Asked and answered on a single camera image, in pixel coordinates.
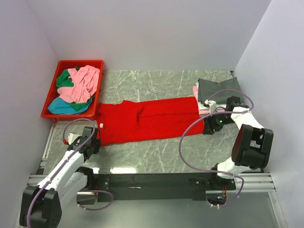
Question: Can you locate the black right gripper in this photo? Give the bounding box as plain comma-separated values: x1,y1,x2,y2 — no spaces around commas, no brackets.
202,109,235,135

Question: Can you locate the red t-shirt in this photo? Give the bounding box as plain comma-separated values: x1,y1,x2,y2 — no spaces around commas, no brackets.
96,96,204,146

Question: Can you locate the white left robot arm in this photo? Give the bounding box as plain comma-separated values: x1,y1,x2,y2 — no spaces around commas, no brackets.
19,127,101,228

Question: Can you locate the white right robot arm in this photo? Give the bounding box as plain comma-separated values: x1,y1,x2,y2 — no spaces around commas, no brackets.
203,96,274,190

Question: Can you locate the folded white t-shirt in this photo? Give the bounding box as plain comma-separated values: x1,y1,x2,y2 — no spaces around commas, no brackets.
194,82,245,114

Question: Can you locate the folded dark grey t-shirt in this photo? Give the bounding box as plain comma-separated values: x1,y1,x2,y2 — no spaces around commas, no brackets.
198,77,244,105

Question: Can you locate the folded pink t-shirt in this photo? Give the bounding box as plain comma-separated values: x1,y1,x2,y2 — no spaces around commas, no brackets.
192,85,209,115

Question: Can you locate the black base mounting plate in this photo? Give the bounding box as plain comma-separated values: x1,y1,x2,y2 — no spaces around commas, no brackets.
81,173,227,200

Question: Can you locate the crumpled teal t-shirt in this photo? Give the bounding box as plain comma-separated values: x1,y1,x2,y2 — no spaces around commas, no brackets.
47,97,91,115

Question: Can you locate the red plastic bin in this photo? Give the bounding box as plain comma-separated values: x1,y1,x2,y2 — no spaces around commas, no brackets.
41,60,104,121

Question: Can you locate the crumpled green t-shirt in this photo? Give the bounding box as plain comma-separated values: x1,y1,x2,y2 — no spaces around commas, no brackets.
56,66,95,111

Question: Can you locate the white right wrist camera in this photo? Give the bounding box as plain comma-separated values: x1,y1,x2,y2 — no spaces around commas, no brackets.
204,99,217,114

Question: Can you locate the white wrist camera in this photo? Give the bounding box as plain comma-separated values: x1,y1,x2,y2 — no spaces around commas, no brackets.
204,99,217,114
63,133,81,145

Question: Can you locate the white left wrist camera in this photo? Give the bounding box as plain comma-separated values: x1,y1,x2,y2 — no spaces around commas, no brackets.
63,133,81,145

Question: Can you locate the aluminium frame rail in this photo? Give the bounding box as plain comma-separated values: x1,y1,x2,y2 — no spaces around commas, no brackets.
25,172,276,195

